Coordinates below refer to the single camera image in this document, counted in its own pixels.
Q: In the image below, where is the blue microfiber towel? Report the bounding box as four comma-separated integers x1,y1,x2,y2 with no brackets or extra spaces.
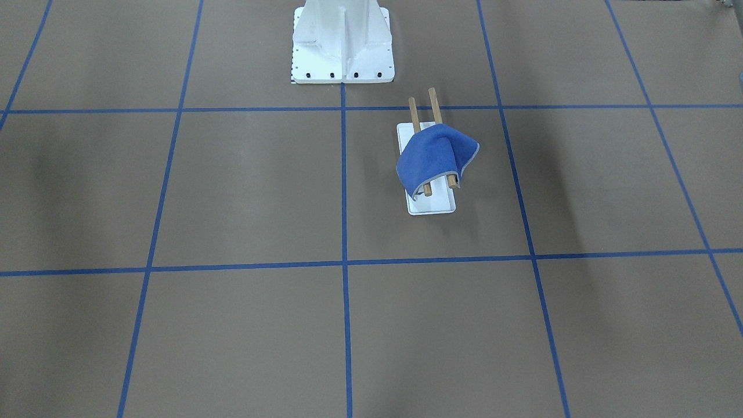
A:
396,124,480,201

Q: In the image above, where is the white towel rack with wooden bars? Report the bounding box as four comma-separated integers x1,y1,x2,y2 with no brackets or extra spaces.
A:
397,87,457,216

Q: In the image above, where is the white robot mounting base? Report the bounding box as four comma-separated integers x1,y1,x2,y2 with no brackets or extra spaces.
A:
290,1,395,84

